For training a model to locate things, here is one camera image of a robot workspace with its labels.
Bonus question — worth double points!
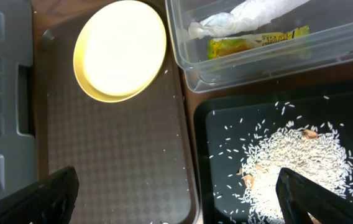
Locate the yellow plate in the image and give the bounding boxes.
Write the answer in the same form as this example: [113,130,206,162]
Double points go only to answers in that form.
[73,1,167,103]

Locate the grey dishwasher rack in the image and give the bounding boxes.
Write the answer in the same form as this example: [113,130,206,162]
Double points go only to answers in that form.
[0,1,37,199]

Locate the green orange snack wrapper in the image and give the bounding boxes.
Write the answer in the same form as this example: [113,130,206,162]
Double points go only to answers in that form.
[207,26,310,60]

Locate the rice and food scraps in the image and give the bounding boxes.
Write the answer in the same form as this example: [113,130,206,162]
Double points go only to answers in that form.
[238,128,353,223]

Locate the dark brown serving tray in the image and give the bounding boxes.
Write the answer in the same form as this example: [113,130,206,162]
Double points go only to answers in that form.
[32,0,199,223]

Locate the clear plastic waste bin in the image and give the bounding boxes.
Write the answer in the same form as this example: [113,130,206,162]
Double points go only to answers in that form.
[165,0,353,93]

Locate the black waste tray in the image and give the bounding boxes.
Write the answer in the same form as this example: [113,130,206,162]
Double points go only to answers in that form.
[194,81,353,223]

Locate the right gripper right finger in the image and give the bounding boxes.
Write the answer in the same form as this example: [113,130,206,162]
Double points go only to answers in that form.
[276,167,353,224]

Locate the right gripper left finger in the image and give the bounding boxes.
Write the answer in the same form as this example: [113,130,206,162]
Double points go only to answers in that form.
[0,166,79,224]

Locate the white napkin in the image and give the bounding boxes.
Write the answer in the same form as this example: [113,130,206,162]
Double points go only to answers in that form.
[188,0,309,39]

